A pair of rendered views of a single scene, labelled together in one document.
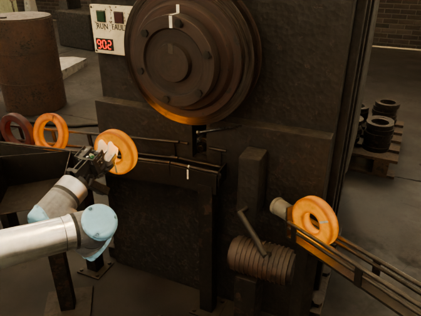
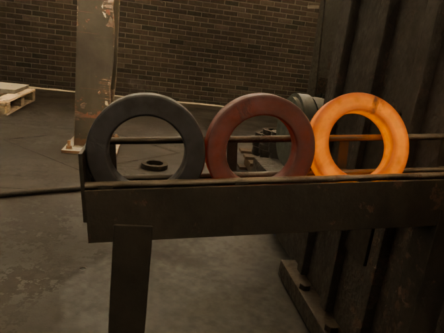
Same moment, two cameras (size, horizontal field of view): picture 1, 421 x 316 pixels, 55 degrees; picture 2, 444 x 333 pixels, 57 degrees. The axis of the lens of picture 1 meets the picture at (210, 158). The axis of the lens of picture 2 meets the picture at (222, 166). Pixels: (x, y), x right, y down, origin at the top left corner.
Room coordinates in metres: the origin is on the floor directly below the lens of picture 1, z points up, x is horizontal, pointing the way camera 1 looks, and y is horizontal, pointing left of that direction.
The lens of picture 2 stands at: (1.21, 1.32, 0.81)
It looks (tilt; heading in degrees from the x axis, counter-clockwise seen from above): 15 degrees down; 325
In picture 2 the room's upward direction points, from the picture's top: 7 degrees clockwise
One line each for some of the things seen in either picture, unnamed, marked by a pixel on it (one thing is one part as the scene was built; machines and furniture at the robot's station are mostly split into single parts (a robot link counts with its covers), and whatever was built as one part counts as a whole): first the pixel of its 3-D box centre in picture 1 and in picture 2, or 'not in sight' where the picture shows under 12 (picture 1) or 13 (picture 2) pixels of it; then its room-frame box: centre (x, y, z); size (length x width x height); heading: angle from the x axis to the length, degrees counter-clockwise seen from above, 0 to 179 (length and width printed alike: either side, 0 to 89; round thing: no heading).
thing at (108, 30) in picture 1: (121, 31); not in sight; (1.58, 0.34, 1.15); 0.26 x 0.02 x 0.18; 66
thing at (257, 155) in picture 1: (252, 181); not in sight; (1.26, -0.15, 0.68); 0.11 x 0.08 x 0.24; 156
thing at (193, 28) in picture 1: (175, 61); not in sight; (1.25, 0.11, 1.11); 0.28 x 0.06 x 0.28; 66
